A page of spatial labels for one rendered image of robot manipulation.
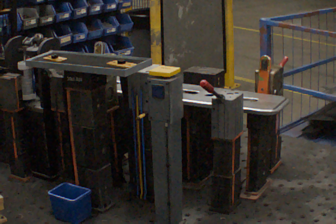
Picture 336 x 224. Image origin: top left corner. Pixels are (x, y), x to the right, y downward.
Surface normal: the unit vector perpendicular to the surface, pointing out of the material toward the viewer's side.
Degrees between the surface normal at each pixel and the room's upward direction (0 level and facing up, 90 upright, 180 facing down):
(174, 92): 90
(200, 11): 90
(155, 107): 90
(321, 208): 0
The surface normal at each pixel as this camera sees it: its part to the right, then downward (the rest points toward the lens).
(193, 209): -0.03, -0.96
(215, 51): 0.65, 0.24
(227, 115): -0.49, 0.26
